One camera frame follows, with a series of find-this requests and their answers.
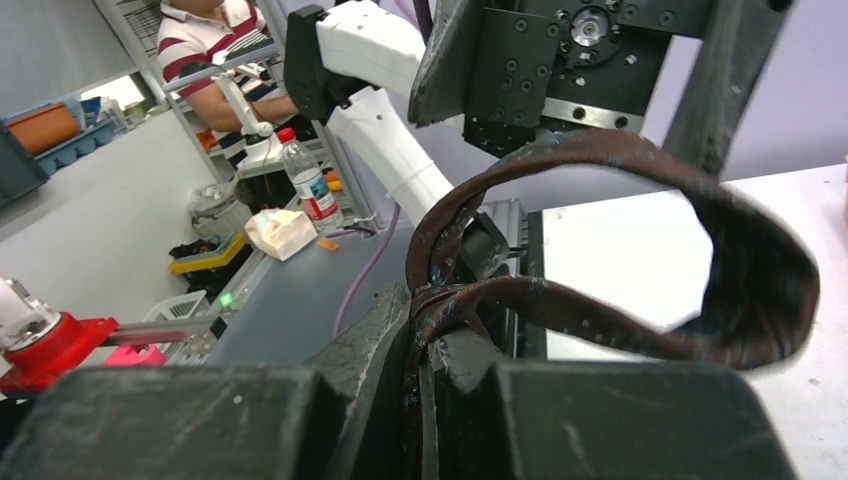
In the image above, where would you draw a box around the person in striped shirt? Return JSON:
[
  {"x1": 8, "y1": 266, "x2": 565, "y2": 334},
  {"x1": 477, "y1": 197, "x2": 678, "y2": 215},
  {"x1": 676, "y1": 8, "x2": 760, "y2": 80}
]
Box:
[{"x1": 156, "y1": 0, "x2": 313, "y2": 167}]

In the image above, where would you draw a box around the clear plastic water bottle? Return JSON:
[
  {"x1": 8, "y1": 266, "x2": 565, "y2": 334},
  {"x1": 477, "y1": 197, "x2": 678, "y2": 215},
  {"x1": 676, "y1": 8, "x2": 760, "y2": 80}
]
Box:
[{"x1": 276, "y1": 128, "x2": 344, "y2": 232}]

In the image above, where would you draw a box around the yellow tray with items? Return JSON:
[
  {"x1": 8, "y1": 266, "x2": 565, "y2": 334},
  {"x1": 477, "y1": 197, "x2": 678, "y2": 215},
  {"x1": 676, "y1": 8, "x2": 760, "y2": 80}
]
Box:
[{"x1": 168, "y1": 232, "x2": 246, "y2": 275}]

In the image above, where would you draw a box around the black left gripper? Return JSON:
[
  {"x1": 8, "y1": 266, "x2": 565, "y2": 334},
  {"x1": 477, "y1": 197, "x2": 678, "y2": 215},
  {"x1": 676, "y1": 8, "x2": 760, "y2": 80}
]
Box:
[{"x1": 407, "y1": 0, "x2": 793, "y2": 176}]

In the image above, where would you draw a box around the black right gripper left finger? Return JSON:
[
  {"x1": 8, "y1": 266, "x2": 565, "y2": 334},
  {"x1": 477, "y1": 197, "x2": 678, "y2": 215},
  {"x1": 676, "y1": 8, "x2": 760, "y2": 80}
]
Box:
[{"x1": 1, "y1": 284, "x2": 410, "y2": 479}]

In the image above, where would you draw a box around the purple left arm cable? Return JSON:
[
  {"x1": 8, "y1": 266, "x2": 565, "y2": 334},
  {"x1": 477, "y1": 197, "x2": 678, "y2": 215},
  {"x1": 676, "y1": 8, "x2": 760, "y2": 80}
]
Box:
[{"x1": 331, "y1": 201, "x2": 403, "y2": 340}]

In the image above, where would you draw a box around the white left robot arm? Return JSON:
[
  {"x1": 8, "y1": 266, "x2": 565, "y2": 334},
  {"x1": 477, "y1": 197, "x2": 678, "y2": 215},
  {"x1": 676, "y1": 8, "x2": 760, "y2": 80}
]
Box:
[{"x1": 284, "y1": 1, "x2": 792, "y2": 223}]

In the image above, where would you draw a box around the orange bowl on shelf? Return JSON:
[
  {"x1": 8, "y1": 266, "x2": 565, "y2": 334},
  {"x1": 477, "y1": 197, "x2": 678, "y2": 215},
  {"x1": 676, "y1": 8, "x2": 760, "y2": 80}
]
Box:
[{"x1": 3, "y1": 102, "x2": 81, "y2": 156}]

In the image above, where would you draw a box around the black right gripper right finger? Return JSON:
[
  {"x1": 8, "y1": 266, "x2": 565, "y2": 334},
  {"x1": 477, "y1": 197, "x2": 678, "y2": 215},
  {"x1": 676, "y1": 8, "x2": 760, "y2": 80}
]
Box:
[{"x1": 423, "y1": 329, "x2": 796, "y2": 479}]

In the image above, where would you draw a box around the white crumpled paper bag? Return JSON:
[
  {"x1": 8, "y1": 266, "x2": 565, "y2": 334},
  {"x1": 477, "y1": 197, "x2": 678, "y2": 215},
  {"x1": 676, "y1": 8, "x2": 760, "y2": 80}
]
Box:
[{"x1": 245, "y1": 209, "x2": 318, "y2": 262}]

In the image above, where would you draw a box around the brown floral tie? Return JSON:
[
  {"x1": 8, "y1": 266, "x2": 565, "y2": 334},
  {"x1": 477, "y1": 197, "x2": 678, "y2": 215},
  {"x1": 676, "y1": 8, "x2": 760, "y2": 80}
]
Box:
[{"x1": 402, "y1": 129, "x2": 820, "y2": 479}]

